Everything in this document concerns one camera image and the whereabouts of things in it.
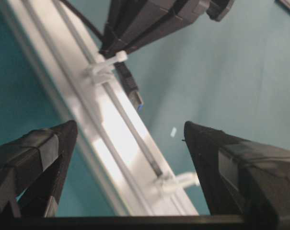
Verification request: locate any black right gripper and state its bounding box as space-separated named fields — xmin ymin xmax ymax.
xmin=124 ymin=0 xmax=235 ymax=53

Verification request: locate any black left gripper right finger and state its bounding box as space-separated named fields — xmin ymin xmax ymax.
xmin=184 ymin=121 xmax=290 ymax=222

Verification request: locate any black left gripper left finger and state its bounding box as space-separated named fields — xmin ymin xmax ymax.
xmin=0 ymin=120 xmax=78 ymax=218

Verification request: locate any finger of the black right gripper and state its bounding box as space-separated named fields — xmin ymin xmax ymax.
xmin=100 ymin=0 xmax=174 ymax=57

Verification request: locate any black USB cable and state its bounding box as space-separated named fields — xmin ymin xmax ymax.
xmin=56 ymin=0 xmax=144 ymax=112

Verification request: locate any small pale tape piece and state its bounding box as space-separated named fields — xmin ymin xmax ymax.
xmin=170 ymin=127 xmax=177 ymax=138

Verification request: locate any white zip-tie ring middle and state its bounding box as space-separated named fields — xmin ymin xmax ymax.
xmin=83 ymin=50 xmax=128 ymax=84

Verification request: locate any white zip-tie ring far end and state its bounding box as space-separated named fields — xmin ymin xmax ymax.
xmin=154 ymin=172 xmax=200 ymax=192

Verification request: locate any aluminium extrusion rail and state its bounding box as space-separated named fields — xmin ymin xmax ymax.
xmin=0 ymin=0 xmax=197 ymax=216

